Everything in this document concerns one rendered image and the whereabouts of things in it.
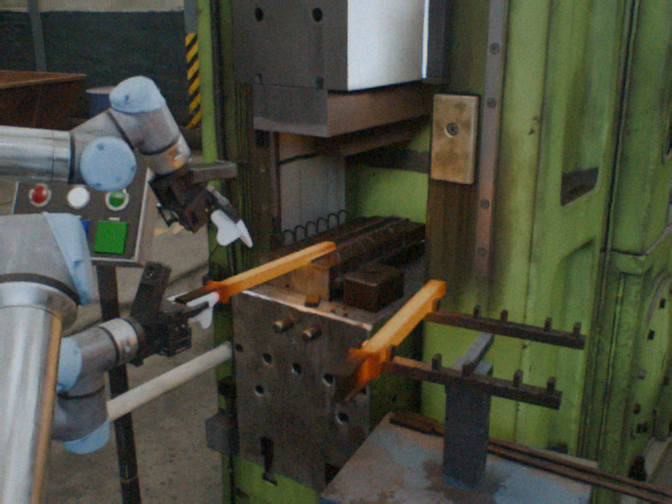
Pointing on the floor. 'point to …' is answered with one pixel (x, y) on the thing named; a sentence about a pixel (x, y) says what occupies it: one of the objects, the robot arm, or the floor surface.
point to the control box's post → (106, 279)
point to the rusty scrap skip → (37, 99)
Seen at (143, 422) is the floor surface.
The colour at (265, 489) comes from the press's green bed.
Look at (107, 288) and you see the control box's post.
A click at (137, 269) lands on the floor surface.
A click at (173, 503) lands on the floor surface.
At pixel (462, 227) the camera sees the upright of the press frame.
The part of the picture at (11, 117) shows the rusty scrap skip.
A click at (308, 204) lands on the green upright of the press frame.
